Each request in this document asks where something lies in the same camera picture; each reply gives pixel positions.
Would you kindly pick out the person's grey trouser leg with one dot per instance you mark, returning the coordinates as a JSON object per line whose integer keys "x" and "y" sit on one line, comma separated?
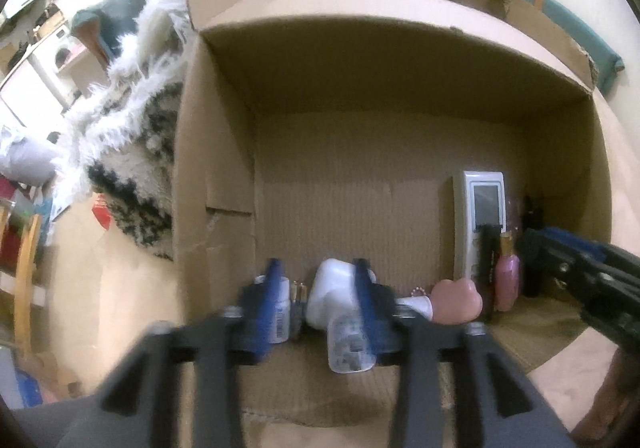
{"x": 45, "y": 428}

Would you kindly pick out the white washing machine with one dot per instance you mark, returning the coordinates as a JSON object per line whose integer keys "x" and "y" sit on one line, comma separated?
{"x": 60, "y": 50}

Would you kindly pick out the person's right forearm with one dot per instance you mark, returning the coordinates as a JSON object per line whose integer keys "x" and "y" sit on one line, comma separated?
{"x": 607, "y": 403}

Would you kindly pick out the pink perfume bottle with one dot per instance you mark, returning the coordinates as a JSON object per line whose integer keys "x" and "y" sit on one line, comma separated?
{"x": 507, "y": 278}

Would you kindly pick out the pink heart-shaped case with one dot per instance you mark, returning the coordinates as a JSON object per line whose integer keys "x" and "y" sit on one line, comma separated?
{"x": 455, "y": 300}

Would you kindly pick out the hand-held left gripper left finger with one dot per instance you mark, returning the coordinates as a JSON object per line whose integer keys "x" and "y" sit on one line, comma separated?
{"x": 275, "y": 313}

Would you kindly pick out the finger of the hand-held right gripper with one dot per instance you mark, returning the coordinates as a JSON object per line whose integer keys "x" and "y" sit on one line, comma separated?
{"x": 570, "y": 238}
{"x": 550, "y": 260}

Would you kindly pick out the black lighter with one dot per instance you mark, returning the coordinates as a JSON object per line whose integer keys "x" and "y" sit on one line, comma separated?
{"x": 487, "y": 268}

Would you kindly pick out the brown cardboard box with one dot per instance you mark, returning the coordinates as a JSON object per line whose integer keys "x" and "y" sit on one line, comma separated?
{"x": 375, "y": 168}

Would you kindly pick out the white kitchen cabinet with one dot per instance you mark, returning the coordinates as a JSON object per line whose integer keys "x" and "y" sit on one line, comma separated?
{"x": 30, "y": 88}

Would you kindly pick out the white pill bottle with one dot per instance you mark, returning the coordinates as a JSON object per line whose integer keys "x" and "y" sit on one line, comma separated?
{"x": 284, "y": 315}

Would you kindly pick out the white remote control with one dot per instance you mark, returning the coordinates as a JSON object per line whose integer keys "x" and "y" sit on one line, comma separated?
{"x": 477, "y": 228}

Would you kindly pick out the small beige side table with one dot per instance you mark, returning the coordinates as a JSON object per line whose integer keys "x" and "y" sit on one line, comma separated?
{"x": 80, "y": 65}

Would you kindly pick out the white plastic handheld device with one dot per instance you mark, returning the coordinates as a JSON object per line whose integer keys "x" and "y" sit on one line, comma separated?
{"x": 332, "y": 293}

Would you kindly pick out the red packet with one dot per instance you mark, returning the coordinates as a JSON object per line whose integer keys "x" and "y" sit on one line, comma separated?
{"x": 102, "y": 213}

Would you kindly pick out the teal headboard cushion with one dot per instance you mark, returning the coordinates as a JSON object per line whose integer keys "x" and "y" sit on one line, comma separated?
{"x": 575, "y": 23}

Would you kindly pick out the shaggy patterned blanket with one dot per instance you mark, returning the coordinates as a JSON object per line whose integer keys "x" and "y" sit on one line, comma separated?
{"x": 130, "y": 138}

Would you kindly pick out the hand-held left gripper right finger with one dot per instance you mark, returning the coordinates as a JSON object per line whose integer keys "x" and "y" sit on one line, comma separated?
{"x": 367, "y": 318}

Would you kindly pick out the yellow wooden rack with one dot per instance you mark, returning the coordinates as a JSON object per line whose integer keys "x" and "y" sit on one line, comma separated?
{"x": 22, "y": 278}

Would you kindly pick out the grey white stuffed bag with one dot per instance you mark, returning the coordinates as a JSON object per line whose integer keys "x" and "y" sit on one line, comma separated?
{"x": 25, "y": 160}

